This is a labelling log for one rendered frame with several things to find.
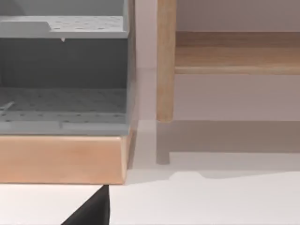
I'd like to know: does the wooden open shelf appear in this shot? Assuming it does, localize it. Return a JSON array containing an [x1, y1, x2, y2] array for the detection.
[[155, 0, 300, 123]]

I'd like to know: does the pale wooden drawer front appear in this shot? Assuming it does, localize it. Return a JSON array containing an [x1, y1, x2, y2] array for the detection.
[[0, 128, 136, 185]]

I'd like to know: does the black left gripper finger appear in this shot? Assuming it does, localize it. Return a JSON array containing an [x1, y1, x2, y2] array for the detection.
[[61, 184, 111, 225]]

